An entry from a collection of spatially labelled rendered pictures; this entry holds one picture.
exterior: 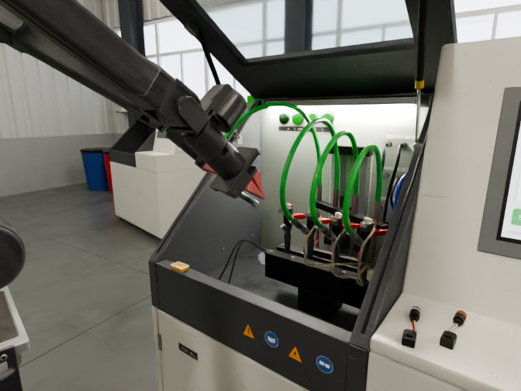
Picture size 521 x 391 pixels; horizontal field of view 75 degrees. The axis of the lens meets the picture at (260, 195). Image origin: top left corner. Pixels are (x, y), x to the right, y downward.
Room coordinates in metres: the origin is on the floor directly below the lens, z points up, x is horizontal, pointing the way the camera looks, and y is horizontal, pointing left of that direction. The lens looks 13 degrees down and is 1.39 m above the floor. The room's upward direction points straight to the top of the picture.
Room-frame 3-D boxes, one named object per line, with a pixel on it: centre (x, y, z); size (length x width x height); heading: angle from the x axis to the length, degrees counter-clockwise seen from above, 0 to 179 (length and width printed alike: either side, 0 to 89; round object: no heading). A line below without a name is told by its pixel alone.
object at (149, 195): (4.20, 1.33, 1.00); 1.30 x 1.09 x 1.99; 44
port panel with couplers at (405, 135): (1.04, -0.43, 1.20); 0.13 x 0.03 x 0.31; 53
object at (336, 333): (0.79, 0.06, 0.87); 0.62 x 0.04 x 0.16; 53
